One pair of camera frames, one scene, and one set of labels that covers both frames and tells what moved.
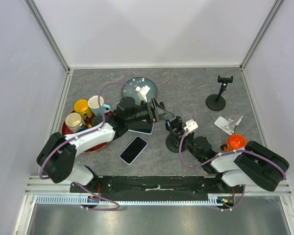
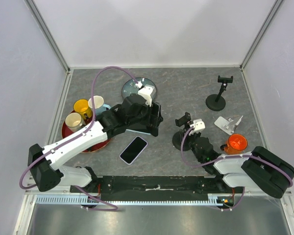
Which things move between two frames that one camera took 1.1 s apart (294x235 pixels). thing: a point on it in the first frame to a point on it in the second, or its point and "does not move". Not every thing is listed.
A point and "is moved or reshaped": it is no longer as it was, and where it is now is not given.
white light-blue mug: (93, 103) does not move
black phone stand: (176, 128) is moved or reshaped
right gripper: (190, 134) does not move
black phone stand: (216, 102) does not move
